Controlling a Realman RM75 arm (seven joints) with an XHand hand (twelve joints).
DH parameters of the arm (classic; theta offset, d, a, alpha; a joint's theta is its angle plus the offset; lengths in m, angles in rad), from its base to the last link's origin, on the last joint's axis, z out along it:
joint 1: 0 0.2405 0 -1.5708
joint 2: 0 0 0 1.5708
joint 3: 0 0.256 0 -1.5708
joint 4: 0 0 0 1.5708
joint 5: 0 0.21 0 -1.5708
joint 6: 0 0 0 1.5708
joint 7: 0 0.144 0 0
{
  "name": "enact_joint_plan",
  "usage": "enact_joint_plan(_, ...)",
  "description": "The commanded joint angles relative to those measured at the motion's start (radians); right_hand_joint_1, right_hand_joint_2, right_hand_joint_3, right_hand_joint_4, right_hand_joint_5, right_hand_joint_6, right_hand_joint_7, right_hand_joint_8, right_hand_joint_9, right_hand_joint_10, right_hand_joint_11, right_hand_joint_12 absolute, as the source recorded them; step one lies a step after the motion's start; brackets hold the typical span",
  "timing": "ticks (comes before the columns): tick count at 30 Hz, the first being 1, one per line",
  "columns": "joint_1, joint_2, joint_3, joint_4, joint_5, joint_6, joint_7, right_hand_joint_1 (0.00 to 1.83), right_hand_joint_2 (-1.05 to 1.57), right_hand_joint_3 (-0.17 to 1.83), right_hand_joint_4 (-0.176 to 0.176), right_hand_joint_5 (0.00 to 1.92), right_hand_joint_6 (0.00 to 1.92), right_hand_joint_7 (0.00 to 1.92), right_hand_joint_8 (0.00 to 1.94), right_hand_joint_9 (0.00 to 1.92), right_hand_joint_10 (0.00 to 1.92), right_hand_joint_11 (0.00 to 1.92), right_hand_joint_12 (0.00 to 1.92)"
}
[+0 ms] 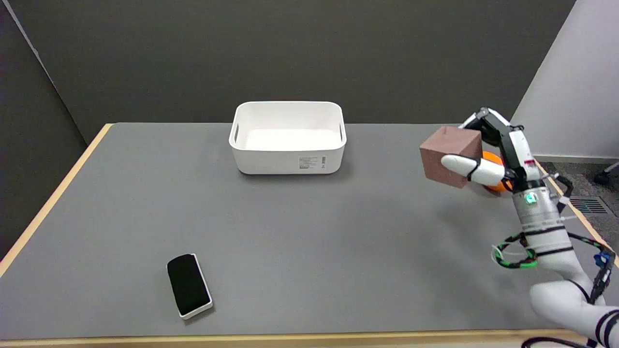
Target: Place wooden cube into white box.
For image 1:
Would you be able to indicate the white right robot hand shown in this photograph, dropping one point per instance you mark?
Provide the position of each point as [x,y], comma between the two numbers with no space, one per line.
[512,145]

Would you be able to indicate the brown wooden cube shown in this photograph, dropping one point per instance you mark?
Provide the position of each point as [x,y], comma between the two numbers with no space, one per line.
[449,154]

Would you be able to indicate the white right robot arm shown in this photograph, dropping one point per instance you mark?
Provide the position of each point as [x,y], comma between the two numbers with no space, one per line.
[556,261]

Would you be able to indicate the white plastic storage box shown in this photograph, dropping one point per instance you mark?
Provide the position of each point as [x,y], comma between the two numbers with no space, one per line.
[288,137]

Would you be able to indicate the orange ball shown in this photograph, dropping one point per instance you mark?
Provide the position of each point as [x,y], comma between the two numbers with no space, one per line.
[495,169]

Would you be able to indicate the floor vent grille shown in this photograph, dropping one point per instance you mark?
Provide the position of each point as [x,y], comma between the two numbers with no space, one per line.
[588,205]

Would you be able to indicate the black chair caster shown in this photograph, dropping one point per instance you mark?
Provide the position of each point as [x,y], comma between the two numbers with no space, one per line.
[604,176]

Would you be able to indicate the black whiteboard eraser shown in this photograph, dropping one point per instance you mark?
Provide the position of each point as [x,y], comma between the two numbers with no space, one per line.
[188,285]

